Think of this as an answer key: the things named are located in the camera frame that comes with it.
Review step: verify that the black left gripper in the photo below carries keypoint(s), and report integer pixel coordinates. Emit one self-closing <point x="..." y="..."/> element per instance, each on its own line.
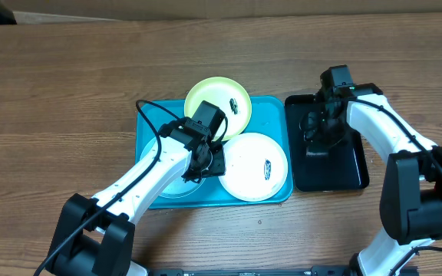
<point x="218" y="167"/>

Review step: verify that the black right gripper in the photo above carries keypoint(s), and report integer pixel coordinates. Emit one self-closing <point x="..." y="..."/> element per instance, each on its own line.
<point x="318" y="143"/>

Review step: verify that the white plate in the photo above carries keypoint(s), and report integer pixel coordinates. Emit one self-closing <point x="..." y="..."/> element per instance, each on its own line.
<point x="256" y="167"/>

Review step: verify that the yellow-green plate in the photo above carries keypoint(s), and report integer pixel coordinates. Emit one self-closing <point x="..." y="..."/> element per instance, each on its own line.
<point x="228" y="95"/>

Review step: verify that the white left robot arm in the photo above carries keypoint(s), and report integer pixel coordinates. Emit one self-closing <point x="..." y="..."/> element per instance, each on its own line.
<point x="95" y="236"/>

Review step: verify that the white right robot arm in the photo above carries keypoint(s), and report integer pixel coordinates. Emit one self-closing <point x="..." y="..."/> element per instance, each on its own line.
<point x="411" y="196"/>

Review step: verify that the black plastic tray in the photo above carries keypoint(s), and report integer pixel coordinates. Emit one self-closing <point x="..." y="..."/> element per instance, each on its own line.
<point x="322" y="163"/>

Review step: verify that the blue plastic tray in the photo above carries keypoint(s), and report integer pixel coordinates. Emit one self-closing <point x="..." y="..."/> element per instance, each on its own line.
<point x="268" y="118"/>

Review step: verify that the light blue plate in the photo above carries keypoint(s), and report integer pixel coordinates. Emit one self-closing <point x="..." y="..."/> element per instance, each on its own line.
<point x="178" y="188"/>

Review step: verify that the brown cardboard backdrop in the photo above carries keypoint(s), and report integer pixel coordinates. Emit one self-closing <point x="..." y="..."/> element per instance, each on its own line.
<point x="207" y="9"/>

